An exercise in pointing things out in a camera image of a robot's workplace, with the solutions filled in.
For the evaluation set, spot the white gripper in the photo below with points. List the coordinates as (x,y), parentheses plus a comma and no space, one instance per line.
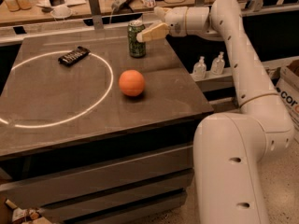
(176,20)

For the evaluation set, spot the green soda can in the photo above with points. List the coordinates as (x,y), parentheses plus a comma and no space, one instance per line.
(136,49)

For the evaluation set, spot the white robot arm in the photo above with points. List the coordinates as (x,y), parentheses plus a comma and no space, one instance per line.
(227,147)

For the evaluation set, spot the white power strip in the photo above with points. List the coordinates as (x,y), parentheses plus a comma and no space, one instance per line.
(124,0)

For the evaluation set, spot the clear sanitizer bottle left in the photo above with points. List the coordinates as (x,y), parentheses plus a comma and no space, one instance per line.
(199,69)

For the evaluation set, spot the clear sanitizer bottle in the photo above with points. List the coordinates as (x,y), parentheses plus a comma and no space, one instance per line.
(218,64)
(199,69)

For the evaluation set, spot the orange fruit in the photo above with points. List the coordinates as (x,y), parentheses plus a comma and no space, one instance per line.
(131,83)

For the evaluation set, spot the clear sanitizer bottle right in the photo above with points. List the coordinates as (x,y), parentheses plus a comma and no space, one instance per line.
(218,64)

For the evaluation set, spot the black candy bar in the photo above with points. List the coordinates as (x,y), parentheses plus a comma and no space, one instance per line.
(73,56)

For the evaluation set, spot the white bowl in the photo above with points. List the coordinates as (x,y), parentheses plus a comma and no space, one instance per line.
(61,12)

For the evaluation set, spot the white cardboard box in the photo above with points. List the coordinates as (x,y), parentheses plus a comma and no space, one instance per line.
(288,89)

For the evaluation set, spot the grey drawer cabinet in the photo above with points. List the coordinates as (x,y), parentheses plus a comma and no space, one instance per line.
(74,146)

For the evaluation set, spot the wooden desk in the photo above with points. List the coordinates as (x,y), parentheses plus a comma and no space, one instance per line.
(35,14)

